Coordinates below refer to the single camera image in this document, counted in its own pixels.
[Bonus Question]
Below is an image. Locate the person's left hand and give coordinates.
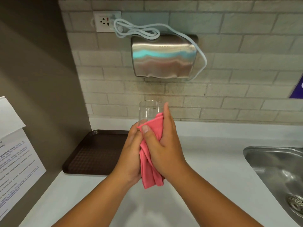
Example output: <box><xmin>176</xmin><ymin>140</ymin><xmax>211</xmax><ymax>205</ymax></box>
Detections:
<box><xmin>110</xmin><ymin>121</ymin><xmax>145</xmax><ymax>188</ymax></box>

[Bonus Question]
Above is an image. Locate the person's right forearm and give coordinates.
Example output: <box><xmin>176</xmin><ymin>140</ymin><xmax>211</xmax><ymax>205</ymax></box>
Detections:
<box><xmin>165</xmin><ymin>162</ymin><xmax>264</xmax><ymax>227</ymax></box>

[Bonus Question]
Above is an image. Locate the stainless steel sink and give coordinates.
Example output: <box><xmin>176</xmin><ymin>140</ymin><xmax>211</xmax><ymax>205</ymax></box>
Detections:
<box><xmin>243</xmin><ymin>146</ymin><xmax>303</xmax><ymax>225</ymax></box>

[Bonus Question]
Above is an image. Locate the metal sink drain strainer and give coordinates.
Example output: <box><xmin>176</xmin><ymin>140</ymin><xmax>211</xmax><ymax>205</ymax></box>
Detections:
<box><xmin>286</xmin><ymin>193</ymin><xmax>303</xmax><ymax>214</ymax></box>

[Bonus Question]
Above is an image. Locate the printed white paper notice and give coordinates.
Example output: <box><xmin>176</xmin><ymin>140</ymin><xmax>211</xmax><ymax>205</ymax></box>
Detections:
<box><xmin>0</xmin><ymin>128</ymin><xmax>47</xmax><ymax>221</ymax></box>

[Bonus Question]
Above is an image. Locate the white wall socket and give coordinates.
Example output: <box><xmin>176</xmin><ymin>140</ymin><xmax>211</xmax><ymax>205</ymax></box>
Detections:
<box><xmin>92</xmin><ymin>11</ymin><xmax>122</xmax><ymax>33</ymax></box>

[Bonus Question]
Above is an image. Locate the pink cleaning cloth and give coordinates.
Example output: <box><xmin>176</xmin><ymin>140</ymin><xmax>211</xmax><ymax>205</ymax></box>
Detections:
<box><xmin>137</xmin><ymin>113</ymin><xmax>165</xmax><ymax>189</ymax></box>

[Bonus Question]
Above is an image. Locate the dark brown plastic tray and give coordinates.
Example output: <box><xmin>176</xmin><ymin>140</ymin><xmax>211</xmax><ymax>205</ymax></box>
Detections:
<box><xmin>62</xmin><ymin>130</ymin><xmax>131</xmax><ymax>176</ymax></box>

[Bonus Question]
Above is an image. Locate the person's right hand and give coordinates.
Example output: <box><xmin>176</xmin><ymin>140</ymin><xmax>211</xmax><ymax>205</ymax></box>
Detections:
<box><xmin>141</xmin><ymin>102</ymin><xmax>190</xmax><ymax>180</ymax></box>

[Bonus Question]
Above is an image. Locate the person's left forearm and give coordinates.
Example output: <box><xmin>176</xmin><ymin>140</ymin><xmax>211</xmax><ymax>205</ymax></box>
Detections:
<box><xmin>51</xmin><ymin>172</ymin><xmax>134</xmax><ymax>227</ymax></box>

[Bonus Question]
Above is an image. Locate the stainless steel hand dryer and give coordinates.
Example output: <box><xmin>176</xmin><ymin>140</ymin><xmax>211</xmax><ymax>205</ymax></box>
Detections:
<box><xmin>130</xmin><ymin>34</ymin><xmax>199</xmax><ymax>82</ymax></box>

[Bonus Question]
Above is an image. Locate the blue wall sign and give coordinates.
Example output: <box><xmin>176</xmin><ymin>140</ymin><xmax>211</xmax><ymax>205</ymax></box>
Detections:
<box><xmin>289</xmin><ymin>77</ymin><xmax>303</xmax><ymax>99</ymax></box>

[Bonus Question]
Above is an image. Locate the blank white paper sheet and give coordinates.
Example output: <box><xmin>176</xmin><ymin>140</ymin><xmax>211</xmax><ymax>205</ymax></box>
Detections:
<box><xmin>0</xmin><ymin>96</ymin><xmax>27</xmax><ymax>140</ymax></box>

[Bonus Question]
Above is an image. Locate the clear drinking glass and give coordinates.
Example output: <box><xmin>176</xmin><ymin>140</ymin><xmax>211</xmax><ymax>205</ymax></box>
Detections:
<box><xmin>139</xmin><ymin>100</ymin><xmax>165</xmax><ymax>127</ymax></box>

